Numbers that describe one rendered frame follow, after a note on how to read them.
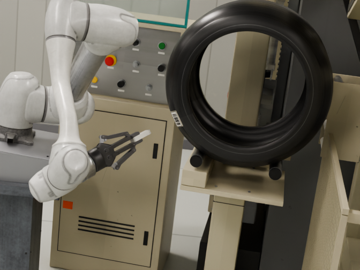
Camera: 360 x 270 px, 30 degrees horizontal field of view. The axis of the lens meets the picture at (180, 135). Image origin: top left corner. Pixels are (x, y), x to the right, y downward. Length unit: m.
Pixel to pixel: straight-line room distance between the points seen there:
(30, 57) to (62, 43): 3.26
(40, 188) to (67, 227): 1.28
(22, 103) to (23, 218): 0.48
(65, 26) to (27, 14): 3.20
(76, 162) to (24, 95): 0.89
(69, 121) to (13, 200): 0.89
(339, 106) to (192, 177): 0.63
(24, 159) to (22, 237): 0.38
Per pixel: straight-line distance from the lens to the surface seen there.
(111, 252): 3.36
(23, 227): 2.90
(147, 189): 3.19
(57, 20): 2.29
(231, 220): 2.83
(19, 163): 2.71
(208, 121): 2.60
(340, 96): 2.60
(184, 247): 3.81
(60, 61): 2.25
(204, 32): 2.27
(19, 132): 2.83
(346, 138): 2.64
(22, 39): 5.51
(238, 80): 2.66
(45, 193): 2.11
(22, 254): 2.96
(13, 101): 2.79
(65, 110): 2.08
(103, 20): 2.32
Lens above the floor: 1.63
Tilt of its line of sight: 16 degrees down
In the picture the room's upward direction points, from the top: 7 degrees clockwise
